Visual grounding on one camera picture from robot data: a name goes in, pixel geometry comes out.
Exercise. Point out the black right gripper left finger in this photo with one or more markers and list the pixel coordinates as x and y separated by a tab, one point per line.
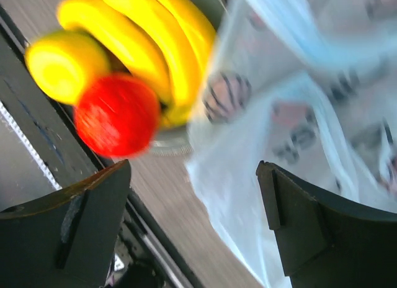
66	238

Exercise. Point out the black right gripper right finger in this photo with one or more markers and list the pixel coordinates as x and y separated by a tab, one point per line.
326	240

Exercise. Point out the red fake tomato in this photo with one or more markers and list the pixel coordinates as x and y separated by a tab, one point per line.
117	116

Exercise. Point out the light blue cartoon plastic bag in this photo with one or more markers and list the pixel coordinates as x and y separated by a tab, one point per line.
306	84

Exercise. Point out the yellow fake mango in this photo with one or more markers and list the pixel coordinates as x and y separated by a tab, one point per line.
64	63

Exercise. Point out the yellow fake banana bunch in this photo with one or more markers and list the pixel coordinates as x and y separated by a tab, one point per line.
165	43

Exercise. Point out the grey-green round plate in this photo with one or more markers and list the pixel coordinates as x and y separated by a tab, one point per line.
175	141

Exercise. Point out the slotted white cable duct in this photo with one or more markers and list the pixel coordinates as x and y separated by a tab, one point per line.
28	146

